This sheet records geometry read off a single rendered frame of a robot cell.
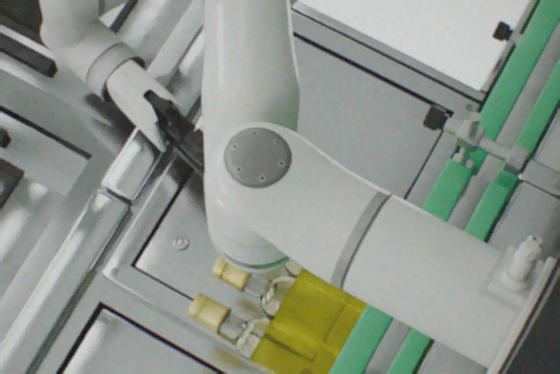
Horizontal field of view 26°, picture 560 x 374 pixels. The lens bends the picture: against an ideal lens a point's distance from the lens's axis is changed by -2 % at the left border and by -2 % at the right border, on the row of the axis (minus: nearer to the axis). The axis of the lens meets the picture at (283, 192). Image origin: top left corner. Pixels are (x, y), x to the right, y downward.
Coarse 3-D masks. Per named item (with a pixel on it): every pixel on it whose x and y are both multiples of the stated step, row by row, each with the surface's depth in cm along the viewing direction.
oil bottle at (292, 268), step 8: (288, 264) 147; (296, 264) 146; (288, 272) 148; (296, 272) 146; (304, 272) 146; (304, 280) 146; (312, 280) 146; (320, 280) 146; (320, 288) 146; (328, 288) 145; (336, 288) 145; (336, 296) 145; (344, 296) 145; (352, 296) 145; (352, 304) 145; (360, 304) 145; (432, 344) 143
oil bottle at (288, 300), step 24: (264, 288) 147; (288, 288) 145; (312, 288) 145; (264, 312) 147; (288, 312) 144; (312, 312) 144; (336, 312) 144; (360, 312) 144; (312, 336) 144; (336, 336) 143
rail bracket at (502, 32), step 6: (498, 24) 163; (504, 24) 163; (498, 30) 163; (504, 30) 163; (510, 30) 163; (492, 36) 164; (498, 36) 163; (504, 36) 163; (510, 36) 163; (516, 36) 163; (510, 42) 164; (516, 42) 163
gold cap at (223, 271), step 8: (216, 264) 148; (224, 264) 148; (216, 272) 148; (224, 272) 147; (232, 272) 147; (240, 272) 147; (224, 280) 148; (232, 280) 147; (240, 280) 147; (240, 288) 147
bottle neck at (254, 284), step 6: (252, 276) 147; (258, 276) 147; (264, 276) 148; (246, 282) 147; (252, 282) 147; (258, 282) 147; (264, 282) 147; (246, 288) 147; (252, 288) 147; (258, 288) 147; (252, 294) 147; (258, 294) 147
